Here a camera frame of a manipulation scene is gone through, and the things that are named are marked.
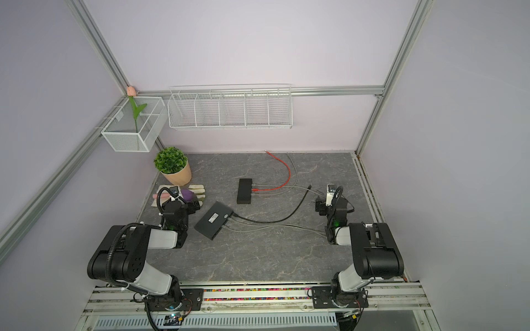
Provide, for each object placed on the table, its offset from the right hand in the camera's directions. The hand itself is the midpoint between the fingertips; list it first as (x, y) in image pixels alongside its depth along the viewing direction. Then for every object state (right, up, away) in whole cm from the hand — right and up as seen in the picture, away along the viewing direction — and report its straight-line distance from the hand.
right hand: (330, 197), depth 94 cm
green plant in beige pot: (-74, +15, +3) cm, 76 cm away
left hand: (-67, 0, -1) cm, 67 cm away
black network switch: (-53, -10, -2) cm, 54 cm away
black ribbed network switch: (-41, +2, +11) cm, 43 cm away
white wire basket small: (-87, +31, -5) cm, 93 cm away
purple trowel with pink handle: (-70, 0, +8) cm, 70 cm away
